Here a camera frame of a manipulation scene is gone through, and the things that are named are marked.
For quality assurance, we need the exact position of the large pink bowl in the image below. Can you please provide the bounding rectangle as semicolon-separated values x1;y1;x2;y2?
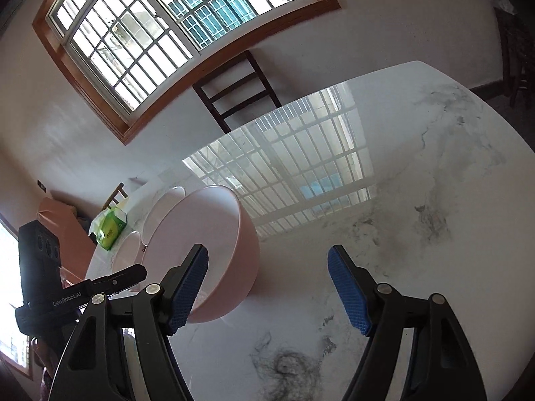
142;185;260;323

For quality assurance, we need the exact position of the small pink rabbit bowl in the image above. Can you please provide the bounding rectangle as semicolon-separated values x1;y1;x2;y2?
112;231;145;273

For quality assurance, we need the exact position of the white bowl blue print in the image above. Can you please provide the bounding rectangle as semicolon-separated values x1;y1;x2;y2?
140;185;186;246

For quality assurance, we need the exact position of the black wall switch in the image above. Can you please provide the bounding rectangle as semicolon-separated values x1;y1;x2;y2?
36;180;47;193

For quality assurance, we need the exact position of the dark wooden ladder-back chair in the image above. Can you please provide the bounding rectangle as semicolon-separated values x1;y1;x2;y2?
192;50;282;134

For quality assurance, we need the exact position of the light wooden chair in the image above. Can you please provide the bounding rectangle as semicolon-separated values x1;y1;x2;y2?
102;182;128;210

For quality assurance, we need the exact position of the wood framed barred window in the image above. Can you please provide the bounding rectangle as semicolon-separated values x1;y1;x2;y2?
33;0;340;144

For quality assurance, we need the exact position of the green tissue pack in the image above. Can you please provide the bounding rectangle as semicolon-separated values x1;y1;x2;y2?
89;207;127;251

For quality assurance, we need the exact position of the side window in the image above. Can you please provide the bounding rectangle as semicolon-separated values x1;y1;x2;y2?
1;216;33;379

